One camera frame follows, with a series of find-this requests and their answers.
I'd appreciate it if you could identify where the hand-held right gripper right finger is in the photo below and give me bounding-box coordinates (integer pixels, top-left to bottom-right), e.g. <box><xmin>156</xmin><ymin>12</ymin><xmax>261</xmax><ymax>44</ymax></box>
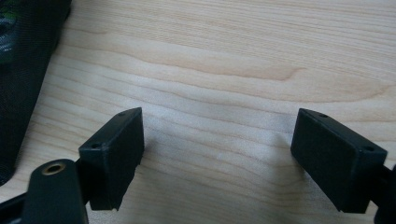
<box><xmin>290</xmin><ymin>107</ymin><xmax>389</xmax><ymax>215</ymax></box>

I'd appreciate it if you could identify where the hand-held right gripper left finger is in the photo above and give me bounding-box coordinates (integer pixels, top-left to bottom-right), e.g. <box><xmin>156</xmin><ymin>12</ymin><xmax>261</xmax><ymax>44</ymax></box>
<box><xmin>78</xmin><ymin>106</ymin><xmax>146</xmax><ymax>212</ymax></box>

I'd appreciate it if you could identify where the black mesh pencil pouch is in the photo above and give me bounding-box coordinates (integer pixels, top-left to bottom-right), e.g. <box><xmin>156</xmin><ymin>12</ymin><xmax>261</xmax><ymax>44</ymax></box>
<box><xmin>0</xmin><ymin>0</ymin><xmax>73</xmax><ymax>187</ymax></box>

